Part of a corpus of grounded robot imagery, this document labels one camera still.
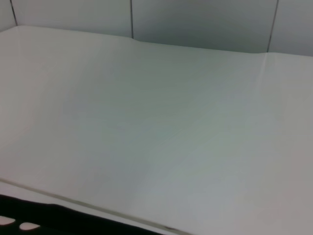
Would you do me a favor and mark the black t-shirt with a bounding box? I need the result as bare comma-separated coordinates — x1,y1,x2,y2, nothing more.
0,194,181,235

